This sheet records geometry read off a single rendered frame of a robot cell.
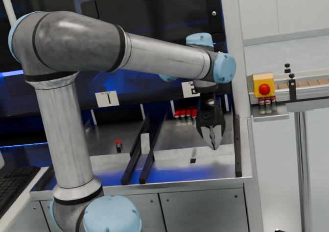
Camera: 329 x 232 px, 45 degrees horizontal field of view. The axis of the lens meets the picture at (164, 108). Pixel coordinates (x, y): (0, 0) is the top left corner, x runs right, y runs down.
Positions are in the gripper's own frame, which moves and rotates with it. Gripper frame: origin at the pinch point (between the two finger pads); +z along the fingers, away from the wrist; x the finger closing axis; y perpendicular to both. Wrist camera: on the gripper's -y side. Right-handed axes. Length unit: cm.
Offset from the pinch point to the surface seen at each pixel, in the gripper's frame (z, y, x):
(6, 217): 11, -15, 68
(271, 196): 90, 104, -20
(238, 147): 1.4, 1.6, -7.3
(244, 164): 3.5, -5.7, -8.9
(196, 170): 3.6, -7.0, 5.5
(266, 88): -9.4, 23.4, -18.4
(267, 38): 76, 487, -48
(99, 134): 3, 25, 47
